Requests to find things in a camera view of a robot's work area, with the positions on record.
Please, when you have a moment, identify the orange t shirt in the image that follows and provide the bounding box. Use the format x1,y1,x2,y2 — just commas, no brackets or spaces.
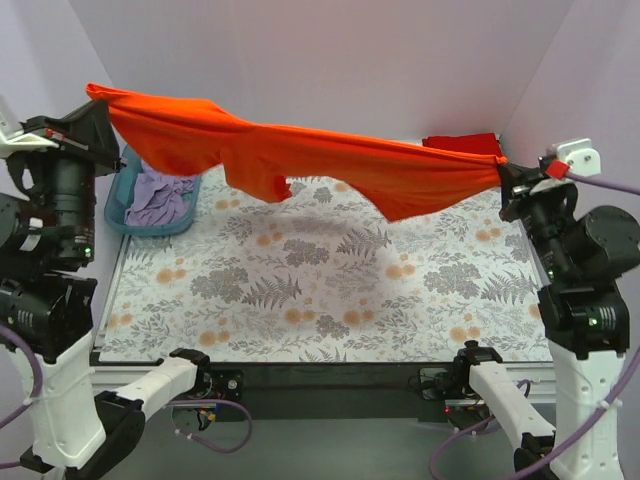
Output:
86,83,507,221

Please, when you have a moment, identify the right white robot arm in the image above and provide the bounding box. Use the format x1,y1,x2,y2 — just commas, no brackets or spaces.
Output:
452,138,639,479

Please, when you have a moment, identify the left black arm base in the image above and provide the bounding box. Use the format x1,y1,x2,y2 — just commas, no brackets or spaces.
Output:
176,368,245,401

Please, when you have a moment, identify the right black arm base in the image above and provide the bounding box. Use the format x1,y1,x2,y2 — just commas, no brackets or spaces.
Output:
417,367,490,419

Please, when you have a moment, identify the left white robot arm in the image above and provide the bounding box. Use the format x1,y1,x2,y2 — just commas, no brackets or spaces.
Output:
1,101,213,479

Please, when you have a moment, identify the folded red t shirt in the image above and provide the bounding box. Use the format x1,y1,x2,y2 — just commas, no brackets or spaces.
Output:
422,133,503,157

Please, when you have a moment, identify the teal plastic bin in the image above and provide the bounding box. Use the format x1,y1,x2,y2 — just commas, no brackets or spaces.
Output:
104,147,202,237

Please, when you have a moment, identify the crumpled lavender t shirt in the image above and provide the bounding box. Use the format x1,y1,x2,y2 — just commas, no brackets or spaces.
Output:
124,170,195,227

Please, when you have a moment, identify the floral patterned table mat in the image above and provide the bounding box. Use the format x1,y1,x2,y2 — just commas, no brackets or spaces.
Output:
97,169,550,363

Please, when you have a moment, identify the aluminium rail frame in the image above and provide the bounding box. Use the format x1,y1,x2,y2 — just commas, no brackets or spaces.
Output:
92,362,555,423

